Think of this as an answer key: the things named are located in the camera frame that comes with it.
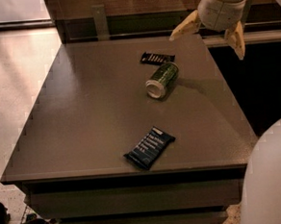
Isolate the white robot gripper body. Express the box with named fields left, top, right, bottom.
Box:
left=198, top=0, right=246, bottom=32

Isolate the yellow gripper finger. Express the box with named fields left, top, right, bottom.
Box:
left=224, top=21, right=245, bottom=61
left=169, top=10, right=201, bottom=41

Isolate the green soda can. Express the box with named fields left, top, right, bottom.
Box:
left=145, top=62, right=179, bottom=99

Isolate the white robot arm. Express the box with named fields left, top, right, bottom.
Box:
left=170, top=0, right=281, bottom=224

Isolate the black striped snack bar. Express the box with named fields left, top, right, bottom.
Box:
left=140, top=52, right=175, bottom=65

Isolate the grey drawer cabinet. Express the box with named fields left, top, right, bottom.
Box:
left=1, top=35, right=256, bottom=224

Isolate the dark blue snack bar wrapper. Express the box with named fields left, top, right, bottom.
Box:
left=124, top=126, right=175, bottom=170

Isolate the right metal wall bracket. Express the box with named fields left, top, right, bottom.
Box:
left=241, top=0, right=253, bottom=27

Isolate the metal wall bracket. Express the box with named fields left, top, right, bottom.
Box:
left=241, top=0, right=253, bottom=27
left=91, top=5, right=110, bottom=40

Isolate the left metal wall bracket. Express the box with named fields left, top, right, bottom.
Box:
left=91, top=5, right=110, bottom=40

